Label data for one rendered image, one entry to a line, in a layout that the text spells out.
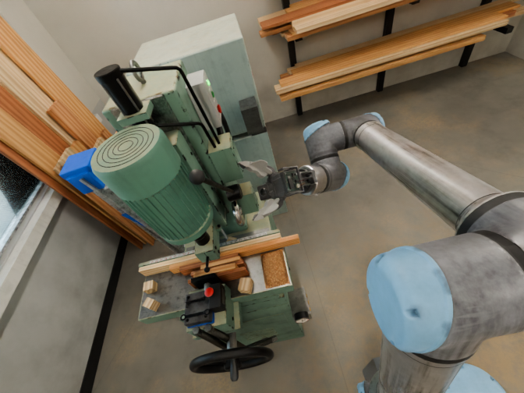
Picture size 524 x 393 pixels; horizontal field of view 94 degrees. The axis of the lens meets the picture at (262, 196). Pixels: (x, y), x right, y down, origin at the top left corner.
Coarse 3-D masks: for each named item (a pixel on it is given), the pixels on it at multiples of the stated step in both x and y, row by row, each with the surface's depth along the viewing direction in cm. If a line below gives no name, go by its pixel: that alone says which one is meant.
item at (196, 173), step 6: (192, 174) 53; (198, 174) 53; (192, 180) 53; (198, 180) 53; (204, 180) 58; (210, 180) 61; (216, 186) 68; (222, 186) 73; (228, 186) 91; (234, 186) 90; (228, 192) 83; (234, 192) 89; (240, 192) 91; (228, 198) 90; (234, 198) 90; (240, 198) 91
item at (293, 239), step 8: (272, 240) 96; (280, 240) 95; (288, 240) 95; (296, 240) 95; (240, 248) 97; (248, 248) 96; (256, 248) 96; (264, 248) 96; (272, 248) 97; (176, 264) 99; (184, 264) 98; (176, 272) 101
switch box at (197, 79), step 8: (200, 72) 79; (192, 80) 76; (200, 80) 74; (200, 88) 75; (208, 88) 78; (192, 96) 76; (200, 96) 76; (208, 96) 77; (208, 104) 79; (216, 104) 85; (200, 112) 80; (208, 112) 81; (216, 112) 82; (200, 120) 83; (216, 120) 83; (208, 128) 85
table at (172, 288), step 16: (256, 256) 98; (256, 272) 94; (288, 272) 91; (160, 288) 99; (176, 288) 97; (192, 288) 96; (256, 288) 90; (272, 288) 88; (288, 288) 89; (160, 304) 94; (176, 304) 93; (240, 304) 93; (144, 320) 94; (160, 320) 96; (240, 320) 87
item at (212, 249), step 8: (216, 224) 96; (208, 232) 89; (216, 232) 93; (216, 240) 90; (200, 248) 86; (208, 248) 85; (216, 248) 87; (200, 256) 86; (208, 256) 87; (216, 256) 88
